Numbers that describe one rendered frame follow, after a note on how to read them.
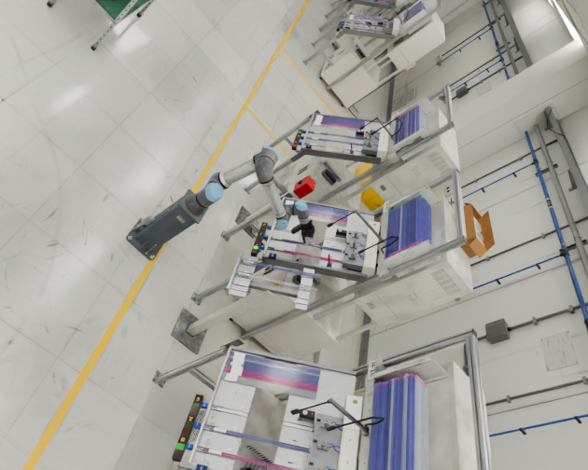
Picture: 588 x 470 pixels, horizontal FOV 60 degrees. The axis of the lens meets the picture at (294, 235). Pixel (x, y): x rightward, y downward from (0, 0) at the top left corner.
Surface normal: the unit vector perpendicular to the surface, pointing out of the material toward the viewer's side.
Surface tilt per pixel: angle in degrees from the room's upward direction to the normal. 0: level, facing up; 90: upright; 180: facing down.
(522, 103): 90
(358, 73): 90
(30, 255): 0
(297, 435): 45
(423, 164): 90
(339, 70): 90
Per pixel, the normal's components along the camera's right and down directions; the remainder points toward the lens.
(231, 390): 0.07, -0.75
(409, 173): -0.19, 0.63
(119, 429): 0.74, -0.41
